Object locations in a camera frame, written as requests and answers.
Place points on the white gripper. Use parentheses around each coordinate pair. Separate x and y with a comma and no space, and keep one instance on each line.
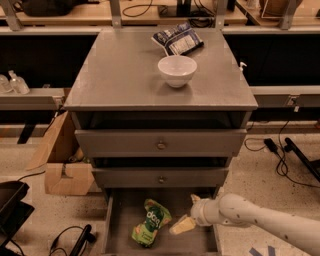
(199,212)

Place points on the green rice chip bag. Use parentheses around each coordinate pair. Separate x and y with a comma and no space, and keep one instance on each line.
(157,216)

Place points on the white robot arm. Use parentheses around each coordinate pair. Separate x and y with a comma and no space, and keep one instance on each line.
(234,210)

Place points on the grey open bottom drawer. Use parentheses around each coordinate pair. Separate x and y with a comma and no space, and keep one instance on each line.
(126,210)

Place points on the grey drawer cabinet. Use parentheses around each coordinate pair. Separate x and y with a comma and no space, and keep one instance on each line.
(120,87)

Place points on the grey middle drawer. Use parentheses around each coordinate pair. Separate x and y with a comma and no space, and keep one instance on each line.
(149,177)

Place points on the grey top drawer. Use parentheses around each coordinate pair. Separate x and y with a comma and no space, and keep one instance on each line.
(160,142)

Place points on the blue white snack bag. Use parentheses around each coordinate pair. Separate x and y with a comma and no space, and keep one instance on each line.
(179,40)

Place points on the black bag on desk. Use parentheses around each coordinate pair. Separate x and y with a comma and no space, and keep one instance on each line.
(48,8)

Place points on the black power adapter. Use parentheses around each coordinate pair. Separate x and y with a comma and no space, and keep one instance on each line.
(271,145)

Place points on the brown cardboard box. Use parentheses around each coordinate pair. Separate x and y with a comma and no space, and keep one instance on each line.
(60,155)

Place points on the black metal leg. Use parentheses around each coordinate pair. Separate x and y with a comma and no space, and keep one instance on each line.
(312,165)

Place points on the white ceramic bowl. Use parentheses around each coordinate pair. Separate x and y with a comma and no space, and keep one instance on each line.
(177,70)

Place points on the white pump dispenser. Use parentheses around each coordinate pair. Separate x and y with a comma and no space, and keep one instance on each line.
(242,66)

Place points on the black tray stand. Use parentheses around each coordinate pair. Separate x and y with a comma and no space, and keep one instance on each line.
(13,211)

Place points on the clear sanitizer bottle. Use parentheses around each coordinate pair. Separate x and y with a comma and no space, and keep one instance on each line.
(18,83)

